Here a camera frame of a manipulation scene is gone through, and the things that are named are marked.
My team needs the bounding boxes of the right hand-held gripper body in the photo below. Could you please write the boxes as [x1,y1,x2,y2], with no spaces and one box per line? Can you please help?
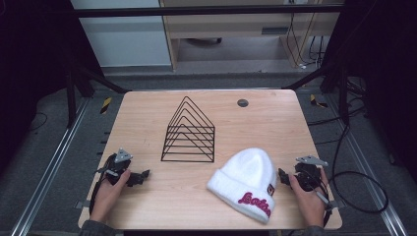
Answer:
[293,154,329,193]

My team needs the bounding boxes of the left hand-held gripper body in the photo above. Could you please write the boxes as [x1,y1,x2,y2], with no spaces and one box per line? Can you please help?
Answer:
[96,147,134,187]

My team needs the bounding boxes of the white knit beanie hat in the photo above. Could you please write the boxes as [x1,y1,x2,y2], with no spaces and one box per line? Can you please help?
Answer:
[206,147,278,225]

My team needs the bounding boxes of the black wire file rack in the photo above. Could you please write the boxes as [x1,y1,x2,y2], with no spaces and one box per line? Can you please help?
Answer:
[159,95,216,164]

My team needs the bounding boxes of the person's right hand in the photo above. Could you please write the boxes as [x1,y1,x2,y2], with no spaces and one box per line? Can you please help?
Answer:
[288,168,329,228]

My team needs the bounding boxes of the person's left hand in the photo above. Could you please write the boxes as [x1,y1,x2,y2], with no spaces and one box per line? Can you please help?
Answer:
[89,168,132,224]

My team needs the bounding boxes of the person's right sleeve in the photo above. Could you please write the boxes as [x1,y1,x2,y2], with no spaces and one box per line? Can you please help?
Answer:
[303,224,330,236]

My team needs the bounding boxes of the person's sleeve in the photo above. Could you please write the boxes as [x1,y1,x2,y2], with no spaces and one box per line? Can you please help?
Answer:
[78,218,124,236]
[303,224,330,236]

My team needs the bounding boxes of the person's left sleeve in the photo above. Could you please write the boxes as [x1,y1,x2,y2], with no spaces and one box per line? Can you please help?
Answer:
[78,218,124,236]

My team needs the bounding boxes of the yellow black floor tape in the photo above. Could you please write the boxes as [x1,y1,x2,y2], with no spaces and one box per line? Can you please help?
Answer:
[99,96,113,115]
[309,93,328,109]

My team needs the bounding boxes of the black metal stand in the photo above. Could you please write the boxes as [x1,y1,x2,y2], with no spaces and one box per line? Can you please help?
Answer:
[280,60,351,126]
[64,62,131,130]

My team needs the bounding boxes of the white cabinet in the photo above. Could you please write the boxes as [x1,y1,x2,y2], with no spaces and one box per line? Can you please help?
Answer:
[70,0,173,69]

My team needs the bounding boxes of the dark curtain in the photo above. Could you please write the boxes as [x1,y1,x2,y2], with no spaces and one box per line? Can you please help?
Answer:
[321,0,417,185]
[0,0,104,175]

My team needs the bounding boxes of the light wooden desk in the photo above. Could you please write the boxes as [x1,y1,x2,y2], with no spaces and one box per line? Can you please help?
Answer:
[158,0,346,71]

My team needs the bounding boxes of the black looped cable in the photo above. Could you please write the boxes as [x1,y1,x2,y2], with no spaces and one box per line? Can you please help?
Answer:
[328,122,389,214]

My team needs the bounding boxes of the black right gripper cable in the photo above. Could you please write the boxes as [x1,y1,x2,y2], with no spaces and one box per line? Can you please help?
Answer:
[314,183,334,228]

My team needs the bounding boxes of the aluminium floor rail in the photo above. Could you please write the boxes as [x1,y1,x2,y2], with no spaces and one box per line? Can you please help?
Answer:
[327,93,410,236]
[10,97,90,236]

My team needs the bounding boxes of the hanging desk cables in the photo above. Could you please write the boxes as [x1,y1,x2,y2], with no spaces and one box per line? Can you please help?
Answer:
[285,12,327,69]

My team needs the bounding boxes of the black horizontal frame bar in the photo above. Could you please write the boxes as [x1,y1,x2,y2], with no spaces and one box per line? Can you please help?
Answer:
[48,3,346,19]

